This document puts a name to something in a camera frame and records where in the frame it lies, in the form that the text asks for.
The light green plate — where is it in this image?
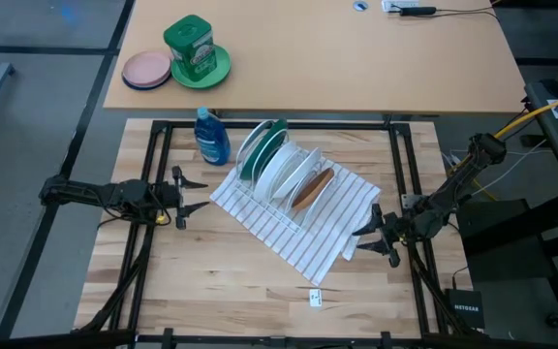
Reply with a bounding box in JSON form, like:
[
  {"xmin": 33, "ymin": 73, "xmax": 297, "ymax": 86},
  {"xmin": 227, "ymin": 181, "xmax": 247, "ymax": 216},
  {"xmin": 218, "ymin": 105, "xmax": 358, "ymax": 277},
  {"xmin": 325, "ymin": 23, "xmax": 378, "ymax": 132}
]
[{"xmin": 170, "ymin": 44, "xmax": 233, "ymax": 90}]

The blue dish soap bottle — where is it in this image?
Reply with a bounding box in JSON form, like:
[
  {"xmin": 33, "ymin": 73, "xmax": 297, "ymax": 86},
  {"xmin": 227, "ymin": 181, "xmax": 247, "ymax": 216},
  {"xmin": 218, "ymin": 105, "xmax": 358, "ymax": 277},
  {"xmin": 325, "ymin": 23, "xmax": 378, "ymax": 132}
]
[{"xmin": 194, "ymin": 106, "xmax": 232, "ymax": 167}]

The white striped dish towel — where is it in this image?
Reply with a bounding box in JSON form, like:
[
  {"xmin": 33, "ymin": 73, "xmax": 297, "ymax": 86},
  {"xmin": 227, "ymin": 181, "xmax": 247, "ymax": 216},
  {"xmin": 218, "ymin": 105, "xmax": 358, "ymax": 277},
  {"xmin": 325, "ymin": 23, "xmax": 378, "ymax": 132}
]
[{"xmin": 209, "ymin": 159, "xmax": 382, "ymax": 287}]

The black network switch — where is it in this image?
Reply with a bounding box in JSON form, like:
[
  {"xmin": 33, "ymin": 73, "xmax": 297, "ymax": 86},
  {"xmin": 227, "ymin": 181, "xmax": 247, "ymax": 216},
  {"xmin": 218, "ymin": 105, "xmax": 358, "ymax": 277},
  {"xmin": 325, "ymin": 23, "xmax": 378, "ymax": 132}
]
[{"xmin": 443, "ymin": 288, "xmax": 486, "ymax": 331}]

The dark green plate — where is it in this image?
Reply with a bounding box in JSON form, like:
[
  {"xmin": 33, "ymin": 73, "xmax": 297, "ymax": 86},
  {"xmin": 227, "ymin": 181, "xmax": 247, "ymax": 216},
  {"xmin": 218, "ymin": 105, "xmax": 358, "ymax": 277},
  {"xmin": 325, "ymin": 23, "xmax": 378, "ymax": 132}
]
[{"xmin": 238, "ymin": 118, "xmax": 290, "ymax": 181}]

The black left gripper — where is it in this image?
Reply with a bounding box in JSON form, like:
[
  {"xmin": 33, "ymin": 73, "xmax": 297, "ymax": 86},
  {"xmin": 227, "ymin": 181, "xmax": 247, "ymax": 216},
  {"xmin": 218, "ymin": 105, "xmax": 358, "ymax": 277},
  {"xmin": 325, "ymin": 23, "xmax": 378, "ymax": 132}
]
[{"xmin": 152, "ymin": 165, "xmax": 211, "ymax": 231}]

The green tin canister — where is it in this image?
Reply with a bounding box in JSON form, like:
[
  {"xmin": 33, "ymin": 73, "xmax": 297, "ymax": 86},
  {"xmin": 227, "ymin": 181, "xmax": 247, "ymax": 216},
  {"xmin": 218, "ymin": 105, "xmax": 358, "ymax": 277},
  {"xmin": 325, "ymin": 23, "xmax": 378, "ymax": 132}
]
[{"xmin": 163, "ymin": 14, "xmax": 219, "ymax": 82}]

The brown divided plate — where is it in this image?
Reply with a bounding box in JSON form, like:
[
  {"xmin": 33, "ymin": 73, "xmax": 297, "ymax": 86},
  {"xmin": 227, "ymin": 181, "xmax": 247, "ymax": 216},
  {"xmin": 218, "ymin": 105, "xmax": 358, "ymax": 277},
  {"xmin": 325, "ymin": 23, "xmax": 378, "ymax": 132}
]
[{"xmin": 291, "ymin": 167, "xmax": 336, "ymax": 212}]

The white power strip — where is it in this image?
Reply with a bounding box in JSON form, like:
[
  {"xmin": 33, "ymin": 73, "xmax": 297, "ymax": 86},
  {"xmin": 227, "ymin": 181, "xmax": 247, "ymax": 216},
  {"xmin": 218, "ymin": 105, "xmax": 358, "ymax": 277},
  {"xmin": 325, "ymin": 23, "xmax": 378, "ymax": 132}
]
[{"xmin": 381, "ymin": 0, "xmax": 420, "ymax": 14}]

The black metal table frame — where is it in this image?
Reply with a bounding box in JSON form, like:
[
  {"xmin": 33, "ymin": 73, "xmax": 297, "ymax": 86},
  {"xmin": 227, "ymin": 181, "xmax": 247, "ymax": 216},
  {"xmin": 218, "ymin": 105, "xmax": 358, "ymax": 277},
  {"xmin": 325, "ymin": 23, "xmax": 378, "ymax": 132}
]
[{"xmin": 73, "ymin": 119, "xmax": 459, "ymax": 348}]

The white wire dish rack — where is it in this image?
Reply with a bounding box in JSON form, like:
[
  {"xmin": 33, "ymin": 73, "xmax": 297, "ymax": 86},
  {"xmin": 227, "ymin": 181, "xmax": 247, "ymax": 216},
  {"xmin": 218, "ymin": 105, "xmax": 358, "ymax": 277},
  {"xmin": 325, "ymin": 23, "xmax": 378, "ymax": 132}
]
[{"xmin": 233, "ymin": 118, "xmax": 338, "ymax": 235}]

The dark blue plate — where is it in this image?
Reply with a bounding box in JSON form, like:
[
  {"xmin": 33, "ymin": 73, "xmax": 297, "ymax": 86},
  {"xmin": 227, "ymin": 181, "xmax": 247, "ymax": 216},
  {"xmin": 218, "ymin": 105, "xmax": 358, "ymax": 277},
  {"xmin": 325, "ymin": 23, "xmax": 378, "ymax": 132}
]
[{"xmin": 122, "ymin": 76, "xmax": 171, "ymax": 92}]

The black power adapter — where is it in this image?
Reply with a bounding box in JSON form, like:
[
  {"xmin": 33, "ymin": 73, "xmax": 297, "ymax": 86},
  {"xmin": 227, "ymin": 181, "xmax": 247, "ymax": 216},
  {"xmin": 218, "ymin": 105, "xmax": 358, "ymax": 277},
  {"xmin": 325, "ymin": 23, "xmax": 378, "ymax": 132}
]
[{"xmin": 398, "ymin": 5, "xmax": 438, "ymax": 16}]

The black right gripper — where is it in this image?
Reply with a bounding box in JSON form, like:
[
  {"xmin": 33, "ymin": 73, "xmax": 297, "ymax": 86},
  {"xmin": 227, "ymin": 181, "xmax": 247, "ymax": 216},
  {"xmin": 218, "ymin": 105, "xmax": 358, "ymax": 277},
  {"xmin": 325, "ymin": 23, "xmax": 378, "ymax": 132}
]
[{"xmin": 352, "ymin": 203, "xmax": 411, "ymax": 269}]

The pink plate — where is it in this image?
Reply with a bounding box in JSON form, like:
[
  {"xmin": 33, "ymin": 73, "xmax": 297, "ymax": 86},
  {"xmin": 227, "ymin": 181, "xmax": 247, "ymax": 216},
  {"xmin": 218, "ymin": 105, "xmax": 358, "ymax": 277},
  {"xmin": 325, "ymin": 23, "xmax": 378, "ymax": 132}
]
[{"xmin": 121, "ymin": 50, "xmax": 172, "ymax": 88}]

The yellow cable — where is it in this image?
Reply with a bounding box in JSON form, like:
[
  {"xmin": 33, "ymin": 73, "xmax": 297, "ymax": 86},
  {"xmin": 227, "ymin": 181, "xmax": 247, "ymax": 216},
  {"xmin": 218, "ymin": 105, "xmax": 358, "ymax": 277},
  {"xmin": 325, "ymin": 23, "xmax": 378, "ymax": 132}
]
[{"xmin": 448, "ymin": 88, "xmax": 558, "ymax": 178}]

